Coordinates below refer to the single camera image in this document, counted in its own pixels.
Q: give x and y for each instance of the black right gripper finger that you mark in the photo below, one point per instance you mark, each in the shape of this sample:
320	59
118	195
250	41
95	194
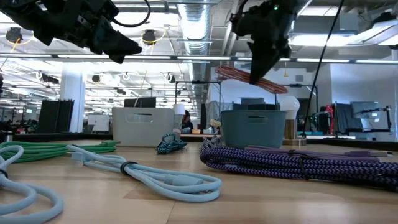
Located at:
280	54
259	60

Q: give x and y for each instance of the red background robot arm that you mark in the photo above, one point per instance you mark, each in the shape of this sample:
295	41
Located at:
330	112

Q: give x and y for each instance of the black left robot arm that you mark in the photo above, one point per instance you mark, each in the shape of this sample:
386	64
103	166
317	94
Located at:
25	12

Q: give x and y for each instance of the black background monitor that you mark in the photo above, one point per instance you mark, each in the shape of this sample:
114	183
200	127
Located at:
140	102

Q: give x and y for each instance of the white bulb brass lamp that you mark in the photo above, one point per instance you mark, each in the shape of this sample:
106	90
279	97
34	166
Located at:
289	107

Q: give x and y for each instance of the white building column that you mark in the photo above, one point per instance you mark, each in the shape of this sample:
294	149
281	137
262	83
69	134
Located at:
73	93

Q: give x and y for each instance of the long ceiling light strip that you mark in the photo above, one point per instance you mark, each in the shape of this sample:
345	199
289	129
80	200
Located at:
202	58

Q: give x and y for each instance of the white board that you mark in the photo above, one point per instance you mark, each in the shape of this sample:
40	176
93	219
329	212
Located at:
98	123

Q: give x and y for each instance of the teal plastic bin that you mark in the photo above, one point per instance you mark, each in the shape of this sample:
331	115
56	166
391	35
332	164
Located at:
248	133

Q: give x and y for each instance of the white plastic bin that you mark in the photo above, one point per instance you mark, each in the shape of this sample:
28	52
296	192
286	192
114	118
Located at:
140	130

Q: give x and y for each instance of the black partition panels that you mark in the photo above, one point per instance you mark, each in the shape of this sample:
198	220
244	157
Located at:
56	116

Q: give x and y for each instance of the person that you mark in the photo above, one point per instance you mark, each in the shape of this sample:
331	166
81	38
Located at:
187	121

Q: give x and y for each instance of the grey background monitor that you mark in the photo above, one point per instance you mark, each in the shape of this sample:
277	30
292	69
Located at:
363	109

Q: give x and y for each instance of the black ceiling camera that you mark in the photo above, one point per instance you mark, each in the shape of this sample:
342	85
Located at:
14	34
149	37

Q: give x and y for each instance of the black metal frame stand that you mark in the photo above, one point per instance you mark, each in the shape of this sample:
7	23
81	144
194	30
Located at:
298	85

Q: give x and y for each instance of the silver ceiling duct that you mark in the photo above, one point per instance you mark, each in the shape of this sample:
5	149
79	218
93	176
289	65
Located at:
196	25

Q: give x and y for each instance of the black aluminium table frame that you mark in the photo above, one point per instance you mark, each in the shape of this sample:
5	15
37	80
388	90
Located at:
62	137

